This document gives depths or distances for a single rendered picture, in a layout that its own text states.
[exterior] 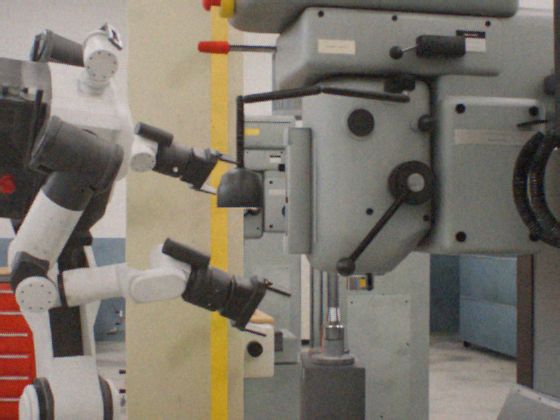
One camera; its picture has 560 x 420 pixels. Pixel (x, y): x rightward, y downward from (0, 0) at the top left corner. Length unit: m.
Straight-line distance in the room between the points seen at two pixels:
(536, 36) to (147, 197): 1.92
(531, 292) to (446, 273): 9.59
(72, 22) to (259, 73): 2.28
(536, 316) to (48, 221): 0.93
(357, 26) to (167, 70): 1.86
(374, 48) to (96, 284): 0.73
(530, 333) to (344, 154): 0.56
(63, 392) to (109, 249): 8.57
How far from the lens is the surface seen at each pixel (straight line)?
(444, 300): 11.33
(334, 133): 1.41
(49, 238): 1.70
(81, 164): 1.64
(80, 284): 1.77
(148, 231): 3.16
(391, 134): 1.42
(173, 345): 3.20
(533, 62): 1.53
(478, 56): 1.47
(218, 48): 1.57
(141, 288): 1.75
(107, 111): 1.78
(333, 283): 1.81
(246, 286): 1.82
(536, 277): 1.72
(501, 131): 1.47
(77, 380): 1.91
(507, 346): 8.96
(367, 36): 1.41
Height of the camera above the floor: 1.40
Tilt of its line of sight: 1 degrees up
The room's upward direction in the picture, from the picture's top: straight up
